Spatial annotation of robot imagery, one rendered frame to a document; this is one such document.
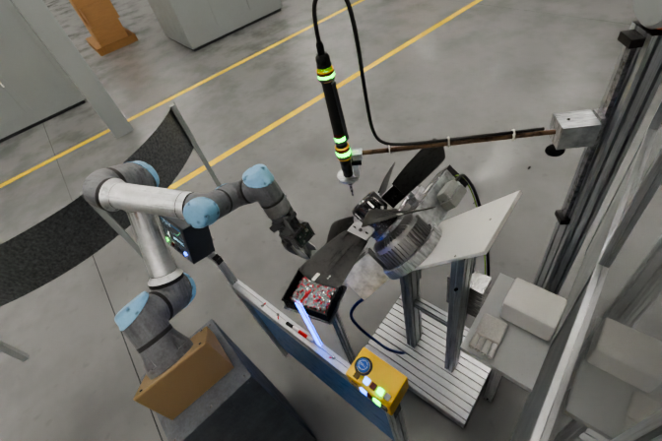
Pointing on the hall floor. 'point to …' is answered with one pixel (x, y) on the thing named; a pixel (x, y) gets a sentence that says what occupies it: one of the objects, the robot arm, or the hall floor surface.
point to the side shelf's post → (492, 385)
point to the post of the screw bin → (343, 338)
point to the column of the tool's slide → (605, 157)
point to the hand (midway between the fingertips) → (305, 255)
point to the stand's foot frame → (430, 364)
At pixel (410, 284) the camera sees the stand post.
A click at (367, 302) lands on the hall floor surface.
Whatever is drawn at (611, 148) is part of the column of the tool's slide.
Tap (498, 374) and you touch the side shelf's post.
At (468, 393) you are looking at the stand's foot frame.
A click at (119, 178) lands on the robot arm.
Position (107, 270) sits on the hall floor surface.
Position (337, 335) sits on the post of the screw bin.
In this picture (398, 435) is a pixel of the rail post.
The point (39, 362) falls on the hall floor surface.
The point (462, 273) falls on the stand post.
